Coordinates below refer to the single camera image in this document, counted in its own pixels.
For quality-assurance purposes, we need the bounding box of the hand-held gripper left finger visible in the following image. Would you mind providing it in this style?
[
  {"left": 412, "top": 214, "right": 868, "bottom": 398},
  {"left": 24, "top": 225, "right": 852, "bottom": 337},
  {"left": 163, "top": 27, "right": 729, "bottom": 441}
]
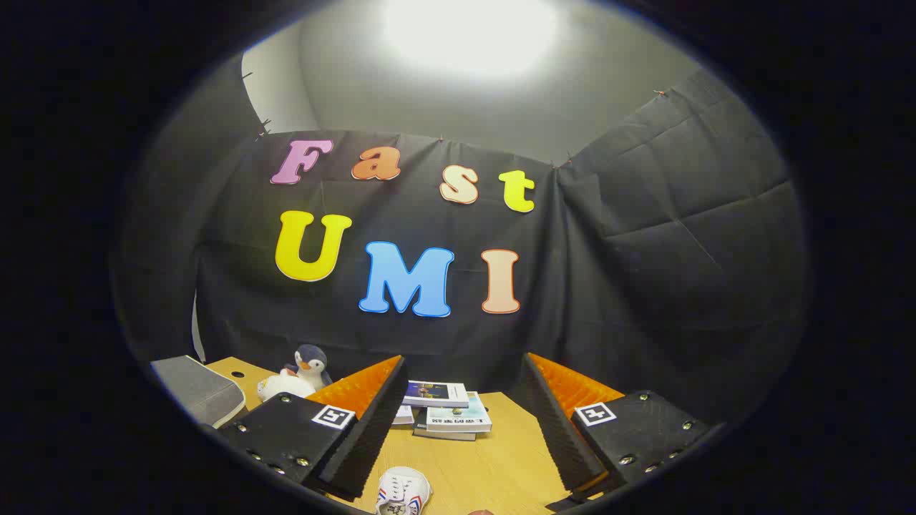
[{"left": 217, "top": 355, "right": 409, "bottom": 500}]

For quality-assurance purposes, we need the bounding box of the book with blue cover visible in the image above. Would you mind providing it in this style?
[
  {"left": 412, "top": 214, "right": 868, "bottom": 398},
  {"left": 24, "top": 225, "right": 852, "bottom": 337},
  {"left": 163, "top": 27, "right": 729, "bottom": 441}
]
[{"left": 403, "top": 381, "right": 469, "bottom": 408}]

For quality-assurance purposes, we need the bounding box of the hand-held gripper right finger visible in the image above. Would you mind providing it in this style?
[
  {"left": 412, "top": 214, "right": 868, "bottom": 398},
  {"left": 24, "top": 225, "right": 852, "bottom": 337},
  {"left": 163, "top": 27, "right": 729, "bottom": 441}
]
[{"left": 521, "top": 353, "right": 711, "bottom": 494}]

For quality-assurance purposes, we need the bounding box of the grey fabric storage box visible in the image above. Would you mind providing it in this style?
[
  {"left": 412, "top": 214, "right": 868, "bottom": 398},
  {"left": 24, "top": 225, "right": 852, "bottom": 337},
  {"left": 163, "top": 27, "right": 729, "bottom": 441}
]
[{"left": 150, "top": 355, "right": 246, "bottom": 428}]

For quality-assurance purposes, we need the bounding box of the black backdrop cloth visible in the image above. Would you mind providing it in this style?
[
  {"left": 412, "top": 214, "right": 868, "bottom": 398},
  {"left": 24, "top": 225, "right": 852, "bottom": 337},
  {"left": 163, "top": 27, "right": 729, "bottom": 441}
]
[{"left": 111, "top": 54, "right": 813, "bottom": 423}]

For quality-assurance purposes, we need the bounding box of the penguin plush toy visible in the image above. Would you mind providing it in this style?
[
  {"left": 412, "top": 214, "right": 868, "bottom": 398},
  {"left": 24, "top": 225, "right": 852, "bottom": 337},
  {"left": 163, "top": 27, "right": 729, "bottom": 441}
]
[{"left": 283, "top": 344, "right": 333, "bottom": 391}]

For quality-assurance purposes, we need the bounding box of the white plush toy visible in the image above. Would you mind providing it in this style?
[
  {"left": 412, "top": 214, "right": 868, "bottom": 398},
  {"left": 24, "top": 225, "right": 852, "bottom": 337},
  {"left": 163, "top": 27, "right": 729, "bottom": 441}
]
[{"left": 258, "top": 372, "right": 316, "bottom": 401}]

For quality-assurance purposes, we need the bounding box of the white shoe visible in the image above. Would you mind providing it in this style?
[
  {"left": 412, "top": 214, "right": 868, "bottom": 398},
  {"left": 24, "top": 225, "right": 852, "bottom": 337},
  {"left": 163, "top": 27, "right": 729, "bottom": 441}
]
[{"left": 376, "top": 466, "right": 433, "bottom": 515}]

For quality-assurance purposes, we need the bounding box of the dark grey book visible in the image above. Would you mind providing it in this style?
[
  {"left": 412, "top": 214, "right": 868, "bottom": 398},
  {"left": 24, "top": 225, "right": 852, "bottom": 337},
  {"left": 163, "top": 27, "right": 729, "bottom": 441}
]
[{"left": 413, "top": 422, "right": 477, "bottom": 441}]

